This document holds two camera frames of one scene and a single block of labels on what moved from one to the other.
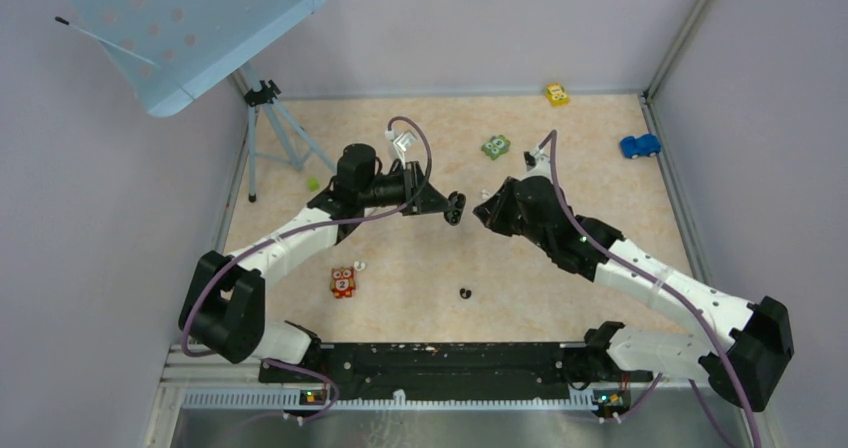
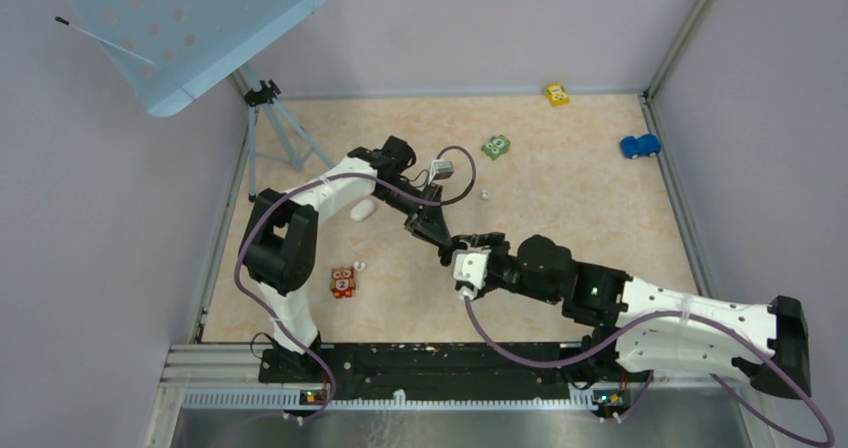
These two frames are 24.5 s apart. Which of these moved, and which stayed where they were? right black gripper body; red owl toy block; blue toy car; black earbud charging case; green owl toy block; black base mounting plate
Moved: black earbud charging case; right black gripper body
Stayed: black base mounting plate; blue toy car; green owl toy block; red owl toy block
